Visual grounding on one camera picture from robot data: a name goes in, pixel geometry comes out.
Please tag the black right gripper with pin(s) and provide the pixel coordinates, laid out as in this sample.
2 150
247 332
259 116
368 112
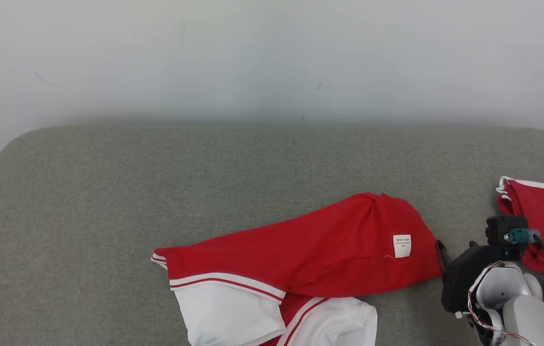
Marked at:
459 278

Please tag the red jersey shirt white sleeves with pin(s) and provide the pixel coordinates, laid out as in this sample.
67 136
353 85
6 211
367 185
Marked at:
324 240

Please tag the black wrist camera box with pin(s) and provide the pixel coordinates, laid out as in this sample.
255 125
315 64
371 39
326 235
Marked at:
500 228

